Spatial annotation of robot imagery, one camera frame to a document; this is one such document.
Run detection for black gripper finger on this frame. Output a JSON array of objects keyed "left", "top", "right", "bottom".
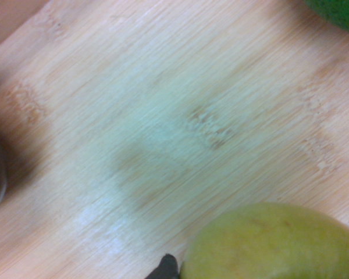
[{"left": 145, "top": 253, "right": 181, "bottom": 279}]

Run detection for bamboo wooden tray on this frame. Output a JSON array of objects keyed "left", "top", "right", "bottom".
[{"left": 0, "top": 0, "right": 349, "bottom": 279}]

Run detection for green apple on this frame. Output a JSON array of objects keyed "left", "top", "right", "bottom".
[{"left": 179, "top": 202, "right": 349, "bottom": 279}]

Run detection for dark green round fruit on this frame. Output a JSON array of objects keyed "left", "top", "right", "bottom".
[{"left": 303, "top": 0, "right": 349, "bottom": 36}]

